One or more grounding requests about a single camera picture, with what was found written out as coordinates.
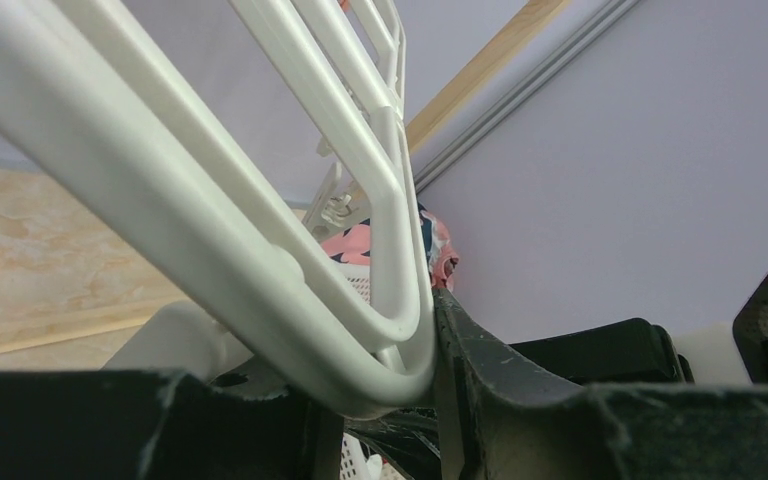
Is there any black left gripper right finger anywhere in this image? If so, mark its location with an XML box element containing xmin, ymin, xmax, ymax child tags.
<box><xmin>433</xmin><ymin>290</ymin><xmax>768</xmax><ymax>479</ymax></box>

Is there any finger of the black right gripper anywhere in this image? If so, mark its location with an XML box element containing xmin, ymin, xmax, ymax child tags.
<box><xmin>344</xmin><ymin>407</ymin><xmax>442</xmax><ymax>480</ymax></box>

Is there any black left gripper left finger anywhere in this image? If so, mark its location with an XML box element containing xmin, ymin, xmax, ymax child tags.
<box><xmin>0</xmin><ymin>370</ymin><xmax>343</xmax><ymax>479</ymax></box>

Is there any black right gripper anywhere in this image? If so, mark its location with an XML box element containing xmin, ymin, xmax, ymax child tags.
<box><xmin>510</xmin><ymin>318</ymin><xmax>694</xmax><ymax>385</ymax></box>

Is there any white plastic clip hanger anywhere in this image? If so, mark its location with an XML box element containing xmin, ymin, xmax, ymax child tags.
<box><xmin>0</xmin><ymin>0</ymin><xmax>438</xmax><ymax>420</ymax></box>

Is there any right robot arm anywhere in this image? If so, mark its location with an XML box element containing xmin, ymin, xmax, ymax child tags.
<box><xmin>347</xmin><ymin>273</ymin><xmax>768</xmax><ymax>479</ymax></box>

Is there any white hanger clip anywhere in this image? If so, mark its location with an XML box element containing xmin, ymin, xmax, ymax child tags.
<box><xmin>302</xmin><ymin>159</ymin><xmax>359</xmax><ymax>242</ymax></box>

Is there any white plastic laundry basket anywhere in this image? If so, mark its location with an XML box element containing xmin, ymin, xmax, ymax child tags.
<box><xmin>326</xmin><ymin>263</ymin><xmax>396</xmax><ymax>419</ymax></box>

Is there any pink patterned cloth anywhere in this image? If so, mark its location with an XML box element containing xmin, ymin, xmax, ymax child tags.
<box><xmin>321</xmin><ymin>203</ymin><xmax>460</xmax><ymax>291</ymax></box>

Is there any wooden drying rack frame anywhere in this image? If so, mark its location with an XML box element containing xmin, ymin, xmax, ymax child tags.
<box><xmin>0</xmin><ymin>0</ymin><xmax>574</xmax><ymax>364</ymax></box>

